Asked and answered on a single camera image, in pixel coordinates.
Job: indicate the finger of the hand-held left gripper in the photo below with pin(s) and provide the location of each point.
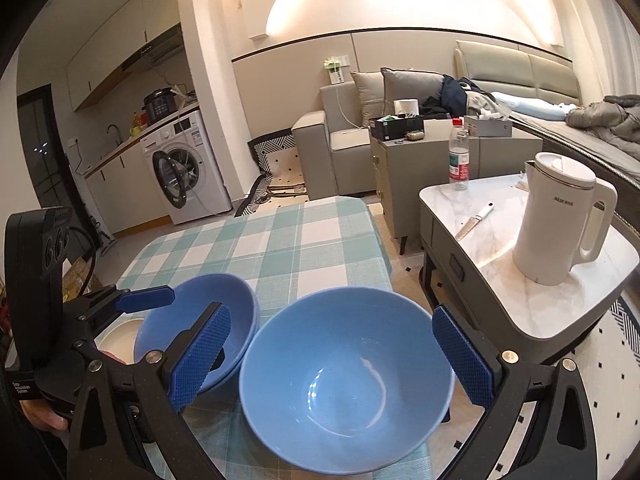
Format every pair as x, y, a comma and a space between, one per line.
145, 297
100, 362

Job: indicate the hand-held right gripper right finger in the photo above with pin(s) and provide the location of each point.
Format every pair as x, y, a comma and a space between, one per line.
462, 355

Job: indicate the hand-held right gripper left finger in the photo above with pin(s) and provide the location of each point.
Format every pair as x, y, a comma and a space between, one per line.
200, 355

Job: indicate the cream plate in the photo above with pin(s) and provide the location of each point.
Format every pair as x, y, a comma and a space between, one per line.
117, 337

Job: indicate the person's left hand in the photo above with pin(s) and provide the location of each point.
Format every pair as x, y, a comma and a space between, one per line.
42, 415

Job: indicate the floor mop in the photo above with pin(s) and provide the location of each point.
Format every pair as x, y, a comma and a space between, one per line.
105, 240

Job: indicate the marble side table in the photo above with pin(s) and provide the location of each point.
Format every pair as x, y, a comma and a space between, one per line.
500, 280

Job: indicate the kitchen counter cabinet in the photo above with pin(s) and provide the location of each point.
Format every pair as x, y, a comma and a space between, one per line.
125, 195

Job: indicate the kitchen knife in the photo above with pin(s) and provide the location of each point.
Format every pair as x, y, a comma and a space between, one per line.
472, 222

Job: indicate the white washing machine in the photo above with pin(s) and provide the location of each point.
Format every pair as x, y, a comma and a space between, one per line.
205, 170

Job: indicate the dark glass door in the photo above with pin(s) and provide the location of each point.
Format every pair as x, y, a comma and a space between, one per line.
50, 160

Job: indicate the green checked tablecloth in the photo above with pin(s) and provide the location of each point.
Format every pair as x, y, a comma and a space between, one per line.
300, 240

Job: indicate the dotted floor rug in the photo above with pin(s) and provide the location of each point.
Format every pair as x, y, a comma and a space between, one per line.
617, 400

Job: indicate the white electric kettle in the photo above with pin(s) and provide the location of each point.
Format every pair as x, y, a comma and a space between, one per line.
555, 220

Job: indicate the kitchen faucet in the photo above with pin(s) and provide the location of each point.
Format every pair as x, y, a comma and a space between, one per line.
115, 135

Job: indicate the yellow bottle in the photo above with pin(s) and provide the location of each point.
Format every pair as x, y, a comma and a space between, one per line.
136, 125

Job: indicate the grey side cabinet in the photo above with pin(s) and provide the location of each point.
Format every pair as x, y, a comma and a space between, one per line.
415, 185

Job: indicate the patterned folding mat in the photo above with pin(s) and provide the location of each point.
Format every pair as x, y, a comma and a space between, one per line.
280, 165

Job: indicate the black pressure cooker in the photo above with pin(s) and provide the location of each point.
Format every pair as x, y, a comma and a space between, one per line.
160, 105

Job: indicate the plastic water bottle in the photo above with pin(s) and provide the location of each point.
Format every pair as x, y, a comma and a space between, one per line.
459, 160

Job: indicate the grey sofa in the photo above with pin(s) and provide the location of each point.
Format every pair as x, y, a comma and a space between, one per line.
320, 160

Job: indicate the small brown object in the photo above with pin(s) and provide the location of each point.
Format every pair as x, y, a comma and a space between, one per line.
415, 135

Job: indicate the grey tissue box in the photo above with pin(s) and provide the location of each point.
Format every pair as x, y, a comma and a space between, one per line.
487, 127

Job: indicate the black box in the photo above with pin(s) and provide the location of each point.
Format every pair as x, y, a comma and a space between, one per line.
390, 129

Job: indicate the range hood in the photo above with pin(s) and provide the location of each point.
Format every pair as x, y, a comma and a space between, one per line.
155, 50

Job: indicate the white paper roll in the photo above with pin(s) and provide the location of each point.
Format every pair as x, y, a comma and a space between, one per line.
406, 107

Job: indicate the navy clothes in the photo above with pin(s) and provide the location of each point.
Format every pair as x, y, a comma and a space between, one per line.
457, 97

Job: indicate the light blue pillow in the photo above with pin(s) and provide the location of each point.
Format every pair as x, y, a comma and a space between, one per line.
530, 105

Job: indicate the dark grey pillow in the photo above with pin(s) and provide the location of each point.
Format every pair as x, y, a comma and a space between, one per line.
415, 85

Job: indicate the grey duvet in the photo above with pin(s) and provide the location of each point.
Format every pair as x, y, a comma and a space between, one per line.
605, 120

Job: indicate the light grey pillow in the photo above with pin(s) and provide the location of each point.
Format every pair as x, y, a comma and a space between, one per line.
367, 92

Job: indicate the bed with padded headboard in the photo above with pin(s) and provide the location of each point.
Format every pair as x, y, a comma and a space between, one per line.
515, 70

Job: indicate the white curtain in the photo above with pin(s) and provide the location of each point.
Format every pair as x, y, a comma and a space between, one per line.
610, 35

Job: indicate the white wall cabinets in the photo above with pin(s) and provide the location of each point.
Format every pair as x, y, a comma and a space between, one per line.
115, 55

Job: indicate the wall socket with green plug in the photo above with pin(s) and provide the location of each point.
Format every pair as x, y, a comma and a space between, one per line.
336, 70

